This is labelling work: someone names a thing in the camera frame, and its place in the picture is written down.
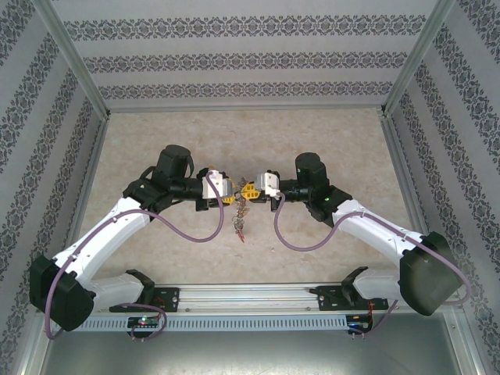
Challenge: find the large metal keyring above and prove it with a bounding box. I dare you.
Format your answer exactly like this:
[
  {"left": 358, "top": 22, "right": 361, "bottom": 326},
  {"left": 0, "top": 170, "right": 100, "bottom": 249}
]
[{"left": 232, "top": 175, "right": 251, "bottom": 236}]

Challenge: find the left circuit board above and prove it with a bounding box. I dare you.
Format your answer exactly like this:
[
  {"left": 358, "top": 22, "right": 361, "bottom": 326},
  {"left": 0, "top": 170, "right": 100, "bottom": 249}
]
[{"left": 127, "top": 316, "right": 161, "bottom": 329}]

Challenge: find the circuit board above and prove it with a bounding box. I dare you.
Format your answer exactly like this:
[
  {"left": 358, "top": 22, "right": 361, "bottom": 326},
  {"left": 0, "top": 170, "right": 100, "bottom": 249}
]
[
  {"left": 127, "top": 316, "right": 161, "bottom": 329},
  {"left": 346, "top": 320, "right": 373, "bottom": 334}
]

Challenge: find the right circuit board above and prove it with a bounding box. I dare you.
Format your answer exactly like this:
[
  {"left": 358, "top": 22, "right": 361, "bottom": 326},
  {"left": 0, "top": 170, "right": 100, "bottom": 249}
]
[{"left": 346, "top": 320, "right": 373, "bottom": 334}]

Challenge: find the sheet metal tray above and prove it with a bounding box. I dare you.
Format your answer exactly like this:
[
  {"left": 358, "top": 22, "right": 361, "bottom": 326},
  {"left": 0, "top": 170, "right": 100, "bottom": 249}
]
[{"left": 11, "top": 312, "right": 489, "bottom": 375}]

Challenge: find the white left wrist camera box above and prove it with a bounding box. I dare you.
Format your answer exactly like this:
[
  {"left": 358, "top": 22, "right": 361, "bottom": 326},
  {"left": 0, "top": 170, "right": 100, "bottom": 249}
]
[{"left": 202, "top": 169, "right": 234, "bottom": 198}]

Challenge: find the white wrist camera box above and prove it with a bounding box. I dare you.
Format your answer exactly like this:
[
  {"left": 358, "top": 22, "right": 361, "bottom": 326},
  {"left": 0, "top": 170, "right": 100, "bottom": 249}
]
[
  {"left": 253, "top": 169, "right": 282, "bottom": 198},
  {"left": 202, "top": 169, "right": 234, "bottom": 198}
]

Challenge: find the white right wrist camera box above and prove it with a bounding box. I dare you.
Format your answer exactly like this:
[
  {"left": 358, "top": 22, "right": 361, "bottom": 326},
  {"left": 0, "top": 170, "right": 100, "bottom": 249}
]
[{"left": 253, "top": 169, "right": 282, "bottom": 198}]

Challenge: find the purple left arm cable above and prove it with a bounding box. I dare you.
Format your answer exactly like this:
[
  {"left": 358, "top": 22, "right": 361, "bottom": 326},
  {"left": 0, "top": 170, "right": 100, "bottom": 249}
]
[{"left": 45, "top": 170, "right": 226, "bottom": 343}]

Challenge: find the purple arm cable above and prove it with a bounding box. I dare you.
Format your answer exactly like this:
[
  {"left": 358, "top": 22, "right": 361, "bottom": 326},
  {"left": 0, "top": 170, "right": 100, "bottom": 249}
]
[
  {"left": 45, "top": 170, "right": 226, "bottom": 343},
  {"left": 273, "top": 191, "right": 472, "bottom": 337}
]

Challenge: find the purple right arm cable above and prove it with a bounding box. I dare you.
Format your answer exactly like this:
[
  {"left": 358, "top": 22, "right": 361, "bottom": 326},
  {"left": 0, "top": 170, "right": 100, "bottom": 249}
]
[{"left": 273, "top": 191, "right": 472, "bottom": 337}]

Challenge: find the aluminium back rail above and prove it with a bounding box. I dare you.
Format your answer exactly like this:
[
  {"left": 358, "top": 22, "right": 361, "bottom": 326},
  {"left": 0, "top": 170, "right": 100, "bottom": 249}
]
[{"left": 105, "top": 103, "right": 388, "bottom": 115}]

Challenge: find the aluminium side rail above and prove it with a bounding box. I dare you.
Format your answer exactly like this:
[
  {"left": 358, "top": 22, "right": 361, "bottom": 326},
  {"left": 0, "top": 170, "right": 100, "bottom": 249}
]
[
  {"left": 52, "top": 115, "right": 111, "bottom": 288},
  {"left": 379, "top": 112, "right": 446, "bottom": 283}
]

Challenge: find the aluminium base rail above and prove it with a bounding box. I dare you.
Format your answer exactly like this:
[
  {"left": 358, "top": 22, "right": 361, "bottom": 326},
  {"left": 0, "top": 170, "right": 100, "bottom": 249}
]
[{"left": 37, "top": 283, "right": 459, "bottom": 314}]

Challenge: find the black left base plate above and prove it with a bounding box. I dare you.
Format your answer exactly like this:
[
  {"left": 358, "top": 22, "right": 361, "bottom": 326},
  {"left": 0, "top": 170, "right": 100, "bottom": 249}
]
[{"left": 109, "top": 286, "right": 181, "bottom": 313}]

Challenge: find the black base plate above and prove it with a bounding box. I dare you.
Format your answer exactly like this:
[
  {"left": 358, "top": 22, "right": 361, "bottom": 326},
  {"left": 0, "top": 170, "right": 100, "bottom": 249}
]
[
  {"left": 109, "top": 286, "right": 181, "bottom": 313},
  {"left": 316, "top": 284, "right": 390, "bottom": 312}
]

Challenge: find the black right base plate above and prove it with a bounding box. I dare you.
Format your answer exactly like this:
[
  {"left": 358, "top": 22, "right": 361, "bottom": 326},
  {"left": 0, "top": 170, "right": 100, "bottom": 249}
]
[{"left": 316, "top": 284, "right": 390, "bottom": 312}]

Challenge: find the slotted grey cable duct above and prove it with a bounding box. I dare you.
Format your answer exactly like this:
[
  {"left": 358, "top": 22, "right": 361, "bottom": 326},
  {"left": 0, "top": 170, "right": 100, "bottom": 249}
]
[{"left": 52, "top": 316, "right": 349, "bottom": 333}]

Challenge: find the aluminium frame post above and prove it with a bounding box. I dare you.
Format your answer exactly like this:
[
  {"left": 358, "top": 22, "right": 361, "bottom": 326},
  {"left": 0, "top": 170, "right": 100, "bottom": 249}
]
[
  {"left": 380, "top": 0, "right": 458, "bottom": 116},
  {"left": 33, "top": 0, "right": 113, "bottom": 118}
]

